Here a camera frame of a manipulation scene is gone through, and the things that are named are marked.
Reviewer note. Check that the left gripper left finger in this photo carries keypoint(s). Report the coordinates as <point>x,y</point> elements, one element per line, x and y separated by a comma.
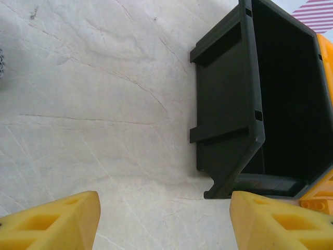
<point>39,229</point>

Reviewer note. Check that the yellow plastic bin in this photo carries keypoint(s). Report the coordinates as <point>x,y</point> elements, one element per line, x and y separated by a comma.
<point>326,52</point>

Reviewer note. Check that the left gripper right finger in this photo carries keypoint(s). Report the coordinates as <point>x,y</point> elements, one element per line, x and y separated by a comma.
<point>273,229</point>

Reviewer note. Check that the black plastic bin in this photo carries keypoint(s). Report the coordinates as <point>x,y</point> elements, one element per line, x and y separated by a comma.
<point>221,104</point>

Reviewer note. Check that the yellow lego brick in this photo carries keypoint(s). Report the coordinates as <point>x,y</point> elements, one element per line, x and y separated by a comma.
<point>316,205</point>

